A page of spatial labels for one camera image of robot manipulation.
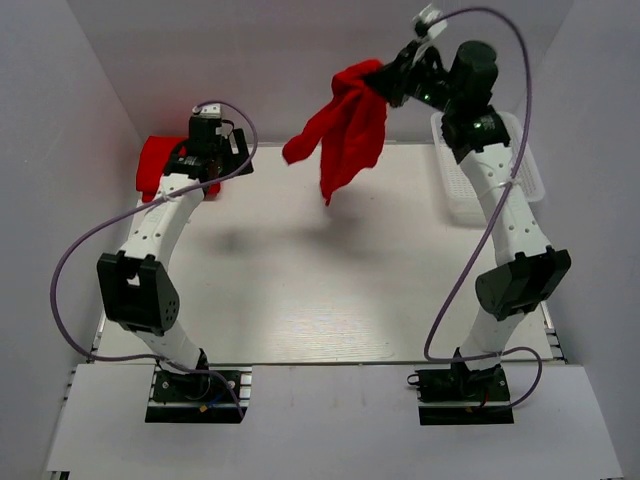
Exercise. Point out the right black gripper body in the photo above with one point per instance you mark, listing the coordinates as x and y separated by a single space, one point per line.
415 79

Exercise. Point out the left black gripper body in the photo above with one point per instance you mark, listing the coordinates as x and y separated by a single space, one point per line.
223 155

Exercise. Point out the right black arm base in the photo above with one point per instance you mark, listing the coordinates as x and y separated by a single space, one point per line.
461 394

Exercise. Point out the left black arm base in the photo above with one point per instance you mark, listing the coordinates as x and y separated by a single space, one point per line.
197 399

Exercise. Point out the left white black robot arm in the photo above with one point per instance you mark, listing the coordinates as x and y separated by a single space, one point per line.
136 289

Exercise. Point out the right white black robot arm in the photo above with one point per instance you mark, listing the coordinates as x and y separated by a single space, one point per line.
528 268

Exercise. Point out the folded red t shirt stack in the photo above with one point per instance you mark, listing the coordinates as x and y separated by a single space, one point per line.
152 160

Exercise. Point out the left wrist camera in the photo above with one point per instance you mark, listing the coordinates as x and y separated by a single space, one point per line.
209 110

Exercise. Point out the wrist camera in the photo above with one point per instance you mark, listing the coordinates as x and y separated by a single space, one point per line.
428 23
209 110

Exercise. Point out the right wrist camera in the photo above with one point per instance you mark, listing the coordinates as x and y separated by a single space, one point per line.
428 23

